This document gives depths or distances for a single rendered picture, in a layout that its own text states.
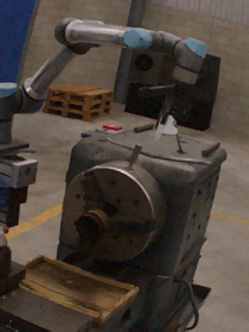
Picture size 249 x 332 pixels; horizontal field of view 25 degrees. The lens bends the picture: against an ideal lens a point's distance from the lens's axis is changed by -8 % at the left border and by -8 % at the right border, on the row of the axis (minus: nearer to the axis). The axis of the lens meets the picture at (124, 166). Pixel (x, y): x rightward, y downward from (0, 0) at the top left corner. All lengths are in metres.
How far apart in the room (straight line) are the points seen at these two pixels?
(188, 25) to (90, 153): 10.12
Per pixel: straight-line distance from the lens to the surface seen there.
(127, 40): 1.75
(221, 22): 11.95
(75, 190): 1.93
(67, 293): 1.76
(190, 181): 1.96
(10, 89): 2.24
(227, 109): 11.94
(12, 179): 2.20
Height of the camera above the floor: 1.69
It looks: 14 degrees down
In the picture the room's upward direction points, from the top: 11 degrees clockwise
